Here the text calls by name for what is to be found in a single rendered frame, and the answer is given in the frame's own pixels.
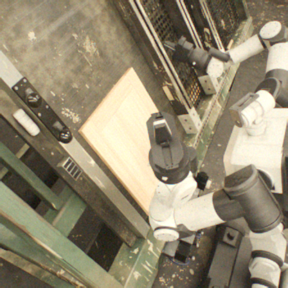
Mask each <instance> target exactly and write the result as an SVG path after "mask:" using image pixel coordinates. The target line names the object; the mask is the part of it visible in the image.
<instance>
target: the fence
mask: <svg viewBox="0 0 288 288"><path fill-rule="evenodd" d="M22 77H23V76H22V75H21V74H20V72H18V70H16V68H15V67H14V65H13V64H12V63H11V62H10V61H9V60H8V59H7V58H6V57H5V55H4V54H3V52H2V51H1V50H0V87H1V89H2V90H3V91H4V92H5V93H6V94H7V95H8V96H9V97H10V98H11V99H12V101H13V102H14V103H15V104H17V105H18V106H19V107H20V109H22V110H23V111H24V112H25V113H26V114H27V115H28V116H29V117H30V119H31V120H32V121H33V122H34V123H35V124H36V125H37V126H38V128H39V129H40V130H41V132H42V133H43V135H45V137H47V139H48V140H49V141H50V142H51V143H52V144H53V145H54V146H55V148H56V149H57V150H58V151H59V152H60V153H61V154H62V155H63V156H64V157H70V158H71V159H72V160H73V161H74V162H75V163H76V164H77V166H78V167H79V168H80V169H81V171H82V173H81V174H80V175H81V176H82V177H83V178H84V179H85V180H86V181H87V182H88V183H89V184H90V185H91V187H92V188H93V189H94V190H95V191H96V192H97V193H98V195H99V196H100V197H101V198H102V199H103V200H104V201H105V202H106V203H107V204H108V205H109V206H110V207H111V208H112V210H113V211H114V212H115V213H116V214H117V215H118V216H119V218H120V219H121V220H123V221H124V222H125V223H126V224H127V225H128V227H129V228H130V229H131V230H132V231H133V232H134V234H135V235H137V236H138V237H143V238H145V237H146V235H147V233H148V231H149V229H150V226H149V225H148V224H147V223H146V222H145V221H144V219H143V218H142V217H141V215H140V214H139V213H138V212H137V211H136V210H135V209H134V207H133V206H131V204H130V203H129V202H128V201H127V199H126V198H125V197H124V196H123V194H122V193H121V192H120V191H119V190H118V189H117V188H116V187H115V186H114V185H113V183H112V182H111V180H110V179H109V178H108V177H107V176H106V174H104V173H103V172H102V170H101V169H100V168H99V166H98V165H97V164H96V163H95V161H94V160H93V159H92V158H91V157H90V156H89V154H88V153H87V152H86V151H85V150H84V149H83V148H82V146H81V145H80V144H79V142H78V141H77V140H76V139H75V138H74V137H73V140H72V142H69V143H62V142H58V141H57V140H56V139H55V137H54V136H53V135H52V133H51V132H50V131H49V130H48V129H47V128H45V126H44V125H43V124H42V123H41V121H40V120H39V119H38V117H36V115H34V114H33V113H32V112H31V110H30V109H29V108H28V106H27V105H26V104H25V103H24V102H23V101H22V100H21V99H20V98H19V97H18V96H17V94H16V93H15V92H14V91H12V86H13V85H14V84H15V83H17V82H18V81H19V80H20V79H21V78H22Z"/></svg>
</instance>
